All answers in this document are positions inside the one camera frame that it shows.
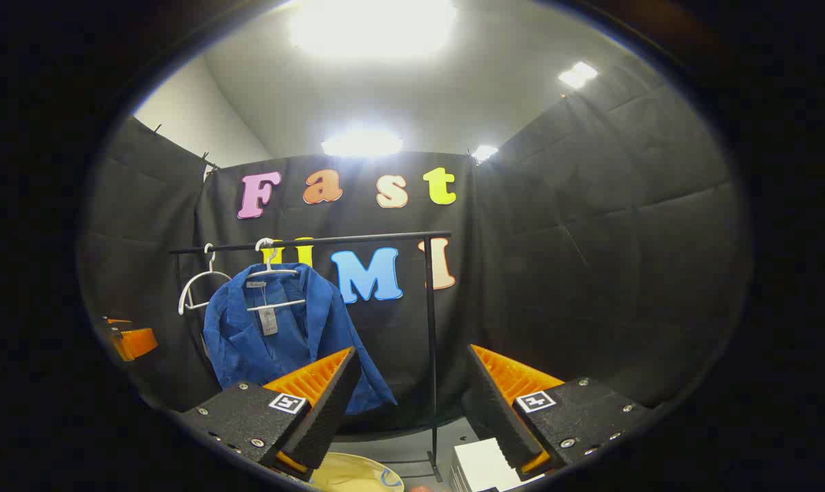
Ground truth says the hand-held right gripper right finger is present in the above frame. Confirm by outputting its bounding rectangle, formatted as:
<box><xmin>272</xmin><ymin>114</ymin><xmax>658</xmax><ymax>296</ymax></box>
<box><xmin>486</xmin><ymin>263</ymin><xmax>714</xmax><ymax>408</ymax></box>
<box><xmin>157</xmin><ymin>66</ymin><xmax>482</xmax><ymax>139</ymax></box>
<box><xmin>461</xmin><ymin>344</ymin><xmax>655</xmax><ymax>481</ymax></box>

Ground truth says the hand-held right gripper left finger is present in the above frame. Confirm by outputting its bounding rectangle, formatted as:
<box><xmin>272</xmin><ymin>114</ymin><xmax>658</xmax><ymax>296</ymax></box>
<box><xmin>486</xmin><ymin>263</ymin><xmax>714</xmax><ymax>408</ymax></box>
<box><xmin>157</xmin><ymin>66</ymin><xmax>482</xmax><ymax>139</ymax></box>
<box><xmin>180</xmin><ymin>346</ymin><xmax>363</xmax><ymax>481</ymax></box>

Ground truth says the blue corduroy jacket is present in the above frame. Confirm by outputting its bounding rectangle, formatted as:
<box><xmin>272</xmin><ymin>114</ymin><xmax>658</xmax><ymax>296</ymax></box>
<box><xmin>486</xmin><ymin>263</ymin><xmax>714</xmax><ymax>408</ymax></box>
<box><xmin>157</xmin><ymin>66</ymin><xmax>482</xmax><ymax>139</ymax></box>
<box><xmin>202</xmin><ymin>263</ymin><xmax>398</xmax><ymax>415</ymax></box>

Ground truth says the white plastic hanger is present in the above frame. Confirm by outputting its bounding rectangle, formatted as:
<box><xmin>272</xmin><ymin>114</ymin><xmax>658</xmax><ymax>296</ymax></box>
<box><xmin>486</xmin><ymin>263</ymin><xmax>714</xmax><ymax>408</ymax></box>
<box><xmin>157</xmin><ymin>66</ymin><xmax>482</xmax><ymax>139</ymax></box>
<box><xmin>178</xmin><ymin>244</ymin><xmax>232</xmax><ymax>316</ymax></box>
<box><xmin>246</xmin><ymin>238</ymin><xmax>307</xmax><ymax>312</ymax></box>

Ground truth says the black clothes rack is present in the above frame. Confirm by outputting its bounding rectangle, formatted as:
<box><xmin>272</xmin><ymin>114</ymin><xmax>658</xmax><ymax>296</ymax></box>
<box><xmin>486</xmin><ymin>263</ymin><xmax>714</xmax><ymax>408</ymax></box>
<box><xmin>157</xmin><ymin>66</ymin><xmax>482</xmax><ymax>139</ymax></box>
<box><xmin>170</xmin><ymin>231</ymin><xmax>452</xmax><ymax>482</ymax></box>

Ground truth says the black backdrop cloth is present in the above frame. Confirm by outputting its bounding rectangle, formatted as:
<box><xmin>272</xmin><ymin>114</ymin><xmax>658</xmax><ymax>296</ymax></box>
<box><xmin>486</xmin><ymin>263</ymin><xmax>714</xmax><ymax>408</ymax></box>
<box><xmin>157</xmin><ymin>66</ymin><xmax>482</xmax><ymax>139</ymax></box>
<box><xmin>77</xmin><ymin>58</ymin><xmax>751</xmax><ymax>435</ymax></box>

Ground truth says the large ceiling light panel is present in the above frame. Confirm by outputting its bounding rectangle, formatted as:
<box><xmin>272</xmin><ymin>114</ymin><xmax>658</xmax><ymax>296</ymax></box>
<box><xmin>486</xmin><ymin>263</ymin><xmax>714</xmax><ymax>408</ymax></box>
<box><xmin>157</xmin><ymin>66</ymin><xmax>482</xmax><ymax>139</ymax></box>
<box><xmin>289</xmin><ymin>0</ymin><xmax>457</xmax><ymax>59</ymax></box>

